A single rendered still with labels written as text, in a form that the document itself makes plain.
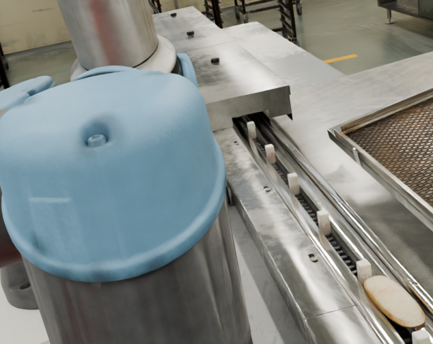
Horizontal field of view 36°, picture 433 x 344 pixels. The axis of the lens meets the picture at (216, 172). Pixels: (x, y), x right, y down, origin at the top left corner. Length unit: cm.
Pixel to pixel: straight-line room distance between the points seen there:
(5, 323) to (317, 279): 35
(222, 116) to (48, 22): 663
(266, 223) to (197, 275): 68
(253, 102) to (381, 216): 42
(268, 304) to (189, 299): 59
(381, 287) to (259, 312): 15
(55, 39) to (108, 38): 721
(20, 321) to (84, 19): 34
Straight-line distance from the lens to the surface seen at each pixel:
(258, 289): 84
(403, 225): 95
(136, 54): 68
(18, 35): 789
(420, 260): 87
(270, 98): 129
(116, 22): 66
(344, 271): 80
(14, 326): 77
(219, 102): 127
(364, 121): 110
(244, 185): 102
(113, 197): 20
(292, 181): 101
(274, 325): 78
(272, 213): 92
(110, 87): 23
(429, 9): 521
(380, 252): 81
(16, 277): 80
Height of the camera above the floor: 127
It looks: 22 degrees down
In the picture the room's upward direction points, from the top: 11 degrees counter-clockwise
